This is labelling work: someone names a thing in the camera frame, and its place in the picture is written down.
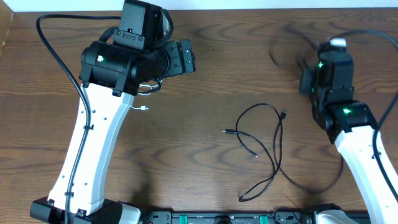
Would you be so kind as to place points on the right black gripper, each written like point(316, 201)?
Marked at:
point(307, 74)

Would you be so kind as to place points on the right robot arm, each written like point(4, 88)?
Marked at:
point(352, 128)

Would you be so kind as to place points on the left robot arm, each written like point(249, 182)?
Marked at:
point(139, 50)

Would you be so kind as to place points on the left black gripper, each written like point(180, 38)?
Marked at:
point(176, 65)

